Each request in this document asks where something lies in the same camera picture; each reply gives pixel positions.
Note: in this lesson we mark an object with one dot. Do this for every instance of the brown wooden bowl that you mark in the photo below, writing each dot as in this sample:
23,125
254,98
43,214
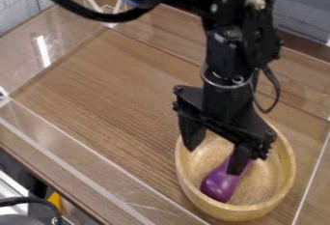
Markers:
262,187

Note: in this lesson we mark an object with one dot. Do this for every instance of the yellow object under table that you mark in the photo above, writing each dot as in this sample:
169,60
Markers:
54,198

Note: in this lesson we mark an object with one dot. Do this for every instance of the clear acrylic corner bracket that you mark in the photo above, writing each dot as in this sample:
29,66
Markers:
106,6

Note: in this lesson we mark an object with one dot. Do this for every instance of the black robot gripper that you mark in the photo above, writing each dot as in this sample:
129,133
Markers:
222,107

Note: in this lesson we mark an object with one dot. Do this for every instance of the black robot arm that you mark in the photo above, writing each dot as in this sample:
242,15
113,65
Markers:
242,44

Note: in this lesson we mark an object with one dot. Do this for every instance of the purple toy eggplant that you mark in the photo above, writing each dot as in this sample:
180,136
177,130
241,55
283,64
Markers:
220,185

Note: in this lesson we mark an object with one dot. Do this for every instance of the clear acrylic tray wall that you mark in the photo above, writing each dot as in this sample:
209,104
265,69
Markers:
87,119

